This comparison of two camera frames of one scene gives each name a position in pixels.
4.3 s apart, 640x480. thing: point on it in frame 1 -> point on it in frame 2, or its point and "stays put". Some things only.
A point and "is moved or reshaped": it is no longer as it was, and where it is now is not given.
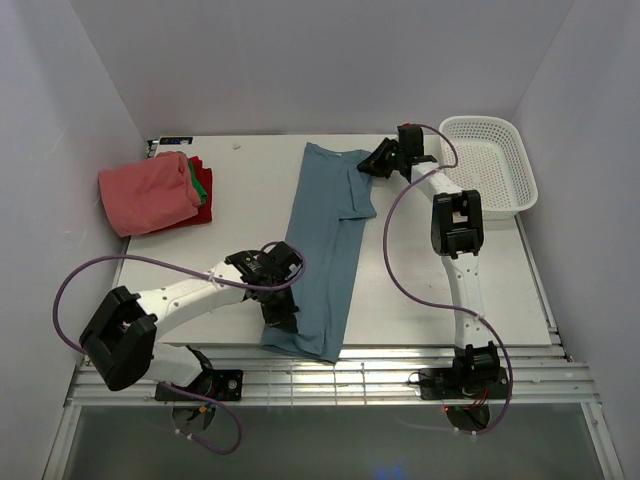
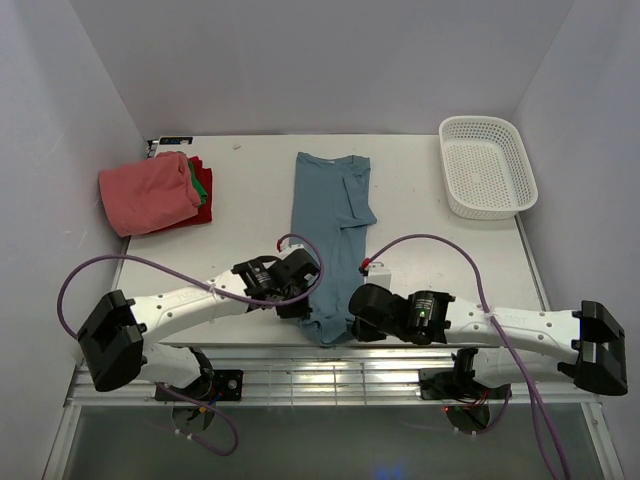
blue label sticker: [176, 141] stays put
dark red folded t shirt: [205, 211] stays put
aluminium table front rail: [537, 377] stays put
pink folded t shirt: [149, 194] stays put
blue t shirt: [334, 201] is moved or reshaped
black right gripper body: [387, 159] -> [366, 332]
